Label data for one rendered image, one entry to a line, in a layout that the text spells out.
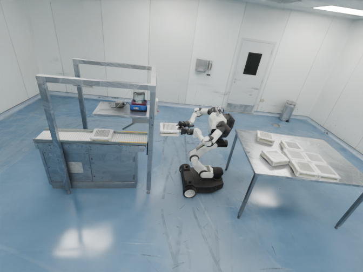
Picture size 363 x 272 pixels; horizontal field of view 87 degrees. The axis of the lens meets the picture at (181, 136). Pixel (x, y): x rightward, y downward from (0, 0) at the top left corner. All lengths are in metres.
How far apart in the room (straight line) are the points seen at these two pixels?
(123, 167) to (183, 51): 3.86
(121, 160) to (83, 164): 0.50
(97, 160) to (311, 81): 6.34
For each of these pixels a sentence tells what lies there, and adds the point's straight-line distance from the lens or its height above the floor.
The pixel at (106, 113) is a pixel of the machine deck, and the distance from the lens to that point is 2.32.
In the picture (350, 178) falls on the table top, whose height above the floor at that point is 0.86.
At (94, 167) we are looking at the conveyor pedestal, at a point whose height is 0.41.
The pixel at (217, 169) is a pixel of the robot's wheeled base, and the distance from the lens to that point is 3.09.
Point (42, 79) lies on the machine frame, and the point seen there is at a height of 1.61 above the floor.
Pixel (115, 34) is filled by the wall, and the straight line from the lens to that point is 5.87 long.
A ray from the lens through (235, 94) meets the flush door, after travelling 6.28.
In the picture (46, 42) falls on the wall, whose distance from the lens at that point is 6.58.
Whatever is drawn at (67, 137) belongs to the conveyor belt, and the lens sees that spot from 2.82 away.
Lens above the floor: 2.23
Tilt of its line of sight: 30 degrees down
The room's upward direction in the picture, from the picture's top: 8 degrees clockwise
